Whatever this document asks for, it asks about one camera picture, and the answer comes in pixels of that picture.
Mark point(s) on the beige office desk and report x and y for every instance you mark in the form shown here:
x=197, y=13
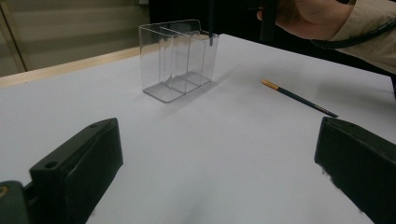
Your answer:
x=12, y=40

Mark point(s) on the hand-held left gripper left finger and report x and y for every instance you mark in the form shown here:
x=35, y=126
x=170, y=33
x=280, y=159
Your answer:
x=74, y=174

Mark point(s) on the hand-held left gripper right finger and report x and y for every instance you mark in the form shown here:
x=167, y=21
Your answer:
x=358, y=168

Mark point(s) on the clear plastic organizer box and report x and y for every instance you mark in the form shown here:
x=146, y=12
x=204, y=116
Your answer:
x=174, y=62

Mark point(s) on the green pencil with yellow tip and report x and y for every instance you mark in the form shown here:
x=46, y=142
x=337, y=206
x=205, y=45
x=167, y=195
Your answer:
x=299, y=98

